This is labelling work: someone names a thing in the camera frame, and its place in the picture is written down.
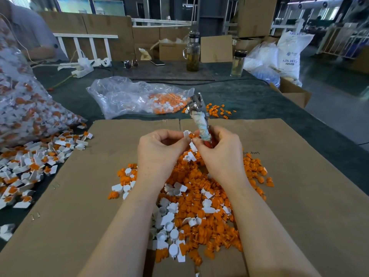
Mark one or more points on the person's left hand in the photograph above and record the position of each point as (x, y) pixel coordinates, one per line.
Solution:
(158, 161)

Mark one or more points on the person's right hand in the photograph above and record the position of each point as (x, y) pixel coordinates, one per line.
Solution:
(225, 158)

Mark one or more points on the pile of orange and white parts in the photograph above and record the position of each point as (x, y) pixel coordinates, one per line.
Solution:
(196, 219)

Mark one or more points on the orange white plastic piece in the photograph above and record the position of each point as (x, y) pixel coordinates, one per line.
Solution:
(86, 135)

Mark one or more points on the pile of assembled white-orange parts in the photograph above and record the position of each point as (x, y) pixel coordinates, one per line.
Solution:
(32, 164)

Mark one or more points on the person's right forearm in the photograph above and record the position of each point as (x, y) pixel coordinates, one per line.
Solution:
(271, 236)

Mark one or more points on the person's left forearm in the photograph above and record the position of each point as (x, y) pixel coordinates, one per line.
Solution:
(124, 236)

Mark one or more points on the scatter of orange offcuts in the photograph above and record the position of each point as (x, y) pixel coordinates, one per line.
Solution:
(221, 110)

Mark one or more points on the small clear plastic bag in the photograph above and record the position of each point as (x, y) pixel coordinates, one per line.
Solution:
(118, 95)

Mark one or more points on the open brown cardboard box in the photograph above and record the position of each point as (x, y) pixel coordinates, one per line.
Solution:
(293, 95)

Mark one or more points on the brown cardboard sheet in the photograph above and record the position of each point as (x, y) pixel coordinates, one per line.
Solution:
(320, 184)
(69, 193)

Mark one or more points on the glass bottle with black lid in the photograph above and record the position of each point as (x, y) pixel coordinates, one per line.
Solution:
(238, 64)

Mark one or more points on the black phone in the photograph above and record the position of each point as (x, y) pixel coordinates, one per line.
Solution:
(157, 62)

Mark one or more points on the clear blue plastic bag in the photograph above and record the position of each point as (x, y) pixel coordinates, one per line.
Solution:
(262, 65)

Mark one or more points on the glass tea jar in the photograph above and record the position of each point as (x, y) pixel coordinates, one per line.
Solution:
(192, 54)

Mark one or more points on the flat brown cardboard panel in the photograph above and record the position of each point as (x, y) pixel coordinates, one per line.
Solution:
(217, 49)

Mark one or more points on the open cardboard box with paper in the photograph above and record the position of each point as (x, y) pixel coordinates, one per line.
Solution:
(172, 51)

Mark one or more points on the white power strip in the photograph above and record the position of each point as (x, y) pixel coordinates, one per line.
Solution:
(82, 70)

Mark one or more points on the white woven sack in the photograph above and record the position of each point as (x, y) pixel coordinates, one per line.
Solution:
(295, 52)

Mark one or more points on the row of upright cardboard sheets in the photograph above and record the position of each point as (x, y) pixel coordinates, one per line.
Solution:
(123, 29)

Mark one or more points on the dark steel pillar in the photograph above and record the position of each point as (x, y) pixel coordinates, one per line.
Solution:
(213, 15)

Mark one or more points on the large clear bag of seals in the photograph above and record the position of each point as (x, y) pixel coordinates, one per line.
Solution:
(26, 103)

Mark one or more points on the tall brown cardboard box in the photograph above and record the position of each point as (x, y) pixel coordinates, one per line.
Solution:
(258, 15)

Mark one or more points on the white metal rack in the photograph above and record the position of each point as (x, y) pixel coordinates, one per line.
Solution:
(342, 40)

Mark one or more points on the white railing frame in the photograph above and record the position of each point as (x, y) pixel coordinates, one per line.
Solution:
(85, 36)

